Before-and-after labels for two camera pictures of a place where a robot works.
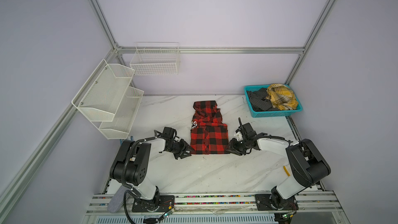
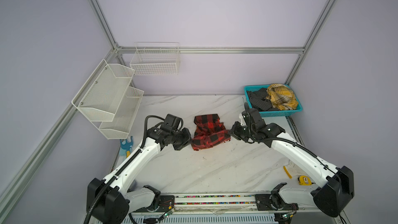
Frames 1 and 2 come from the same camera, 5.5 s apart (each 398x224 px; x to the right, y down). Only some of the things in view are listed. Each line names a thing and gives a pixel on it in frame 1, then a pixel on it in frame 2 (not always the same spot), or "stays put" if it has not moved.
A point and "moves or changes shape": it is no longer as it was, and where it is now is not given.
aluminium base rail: [304, 208] stays put
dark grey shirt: [258, 101] stays put
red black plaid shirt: [209, 135] moves or changes shape
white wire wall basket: [156, 58] stays put
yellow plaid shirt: [282, 96] stays put
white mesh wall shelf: [108, 100] stays put
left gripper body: [178, 149] → [180, 138]
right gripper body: [239, 147] → [241, 130]
